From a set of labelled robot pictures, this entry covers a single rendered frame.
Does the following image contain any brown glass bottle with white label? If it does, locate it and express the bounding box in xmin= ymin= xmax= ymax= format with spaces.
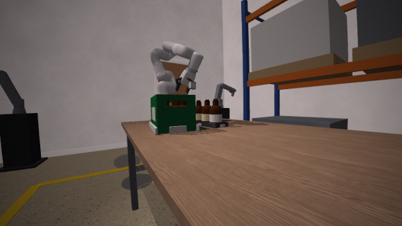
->
xmin=209 ymin=99 xmax=222 ymax=123

